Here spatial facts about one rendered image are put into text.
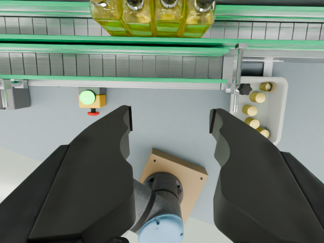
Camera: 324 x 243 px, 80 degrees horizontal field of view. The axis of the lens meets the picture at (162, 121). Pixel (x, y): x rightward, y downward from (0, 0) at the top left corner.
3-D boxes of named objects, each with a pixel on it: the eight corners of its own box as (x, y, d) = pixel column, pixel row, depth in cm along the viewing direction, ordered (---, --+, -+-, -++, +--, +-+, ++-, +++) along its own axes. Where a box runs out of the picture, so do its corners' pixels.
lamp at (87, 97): (95, 90, 63) (92, 90, 60) (96, 104, 64) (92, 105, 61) (81, 90, 63) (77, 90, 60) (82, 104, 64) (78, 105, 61)
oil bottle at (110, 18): (135, 20, 54) (117, -21, 33) (135, 41, 55) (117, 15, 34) (114, 19, 54) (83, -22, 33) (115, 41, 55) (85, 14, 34)
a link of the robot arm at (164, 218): (166, 231, 62) (167, 271, 49) (131, 209, 61) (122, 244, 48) (188, 203, 61) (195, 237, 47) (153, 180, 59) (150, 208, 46)
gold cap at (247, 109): (251, 114, 70) (257, 116, 65) (241, 114, 70) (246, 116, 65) (252, 104, 69) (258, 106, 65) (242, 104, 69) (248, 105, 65)
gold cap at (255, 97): (258, 102, 69) (264, 103, 65) (248, 101, 69) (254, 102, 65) (260, 92, 68) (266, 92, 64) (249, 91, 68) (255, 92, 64)
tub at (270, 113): (274, 77, 69) (290, 76, 60) (266, 139, 73) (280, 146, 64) (224, 76, 69) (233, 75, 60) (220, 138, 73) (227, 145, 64)
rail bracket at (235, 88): (236, 49, 55) (258, 39, 42) (231, 108, 58) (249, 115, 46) (226, 48, 55) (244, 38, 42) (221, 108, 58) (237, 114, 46)
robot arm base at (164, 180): (177, 213, 72) (179, 233, 62) (137, 204, 72) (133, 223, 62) (187, 177, 70) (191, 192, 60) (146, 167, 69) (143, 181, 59)
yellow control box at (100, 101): (105, 86, 70) (99, 87, 63) (106, 107, 71) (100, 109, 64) (86, 86, 70) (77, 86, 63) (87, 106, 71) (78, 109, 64)
